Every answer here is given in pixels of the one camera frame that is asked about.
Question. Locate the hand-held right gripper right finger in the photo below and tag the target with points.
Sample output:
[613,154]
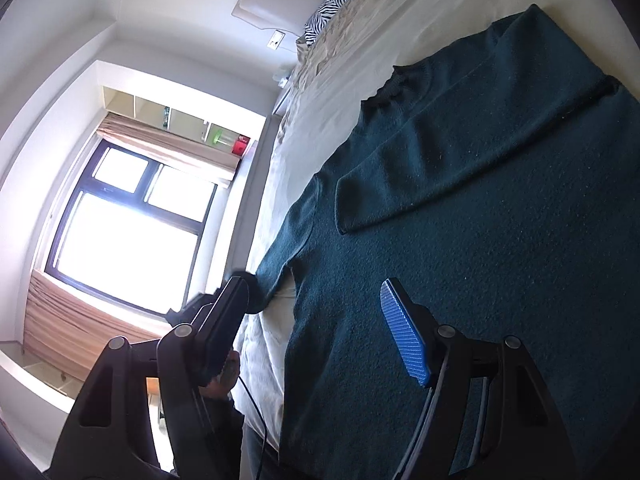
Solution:
[405,335]

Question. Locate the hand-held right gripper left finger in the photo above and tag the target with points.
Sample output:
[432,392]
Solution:
[222,330]

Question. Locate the dark teal towel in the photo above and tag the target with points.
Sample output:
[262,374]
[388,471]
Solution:
[450,210]

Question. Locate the person's left forearm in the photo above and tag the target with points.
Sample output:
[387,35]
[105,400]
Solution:
[231,440]

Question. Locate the person's left hand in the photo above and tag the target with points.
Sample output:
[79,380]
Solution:
[226,377]

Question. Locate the black framed window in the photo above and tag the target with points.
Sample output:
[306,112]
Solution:
[125,240]

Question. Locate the person's dark clothing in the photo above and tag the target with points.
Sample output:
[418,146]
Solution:
[272,460]

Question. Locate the beige curtain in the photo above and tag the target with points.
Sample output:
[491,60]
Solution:
[80,325]
[170,152]

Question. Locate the red box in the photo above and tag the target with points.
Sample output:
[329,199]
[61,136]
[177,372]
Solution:
[241,146]

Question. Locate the green bottle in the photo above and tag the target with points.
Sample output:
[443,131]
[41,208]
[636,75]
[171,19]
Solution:
[216,136]

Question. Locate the white cabinet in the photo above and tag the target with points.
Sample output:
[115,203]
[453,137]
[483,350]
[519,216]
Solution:
[35,375]

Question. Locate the bed with cream sheet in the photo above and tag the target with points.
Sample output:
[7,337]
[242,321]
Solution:
[350,60]

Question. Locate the beige crumpled blanket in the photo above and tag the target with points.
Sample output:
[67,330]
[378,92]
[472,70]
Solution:
[330,45]

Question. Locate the zebra print pillow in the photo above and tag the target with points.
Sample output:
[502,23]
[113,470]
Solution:
[330,7]

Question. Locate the white wall shelf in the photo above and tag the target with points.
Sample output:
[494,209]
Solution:
[140,107]

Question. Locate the white wall socket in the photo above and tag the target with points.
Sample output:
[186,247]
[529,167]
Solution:
[274,39]

